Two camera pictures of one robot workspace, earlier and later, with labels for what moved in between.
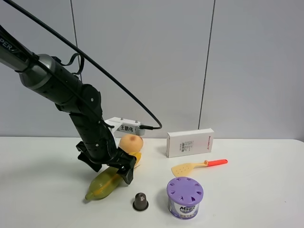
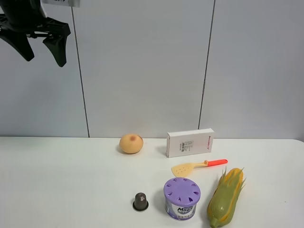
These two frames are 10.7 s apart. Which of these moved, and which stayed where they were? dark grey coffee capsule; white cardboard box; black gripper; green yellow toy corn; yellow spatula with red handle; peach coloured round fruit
Moved: black gripper; green yellow toy corn
Stayed: peach coloured round fruit; dark grey coffee capsule; white cardboard box; yellow spatula with red handle
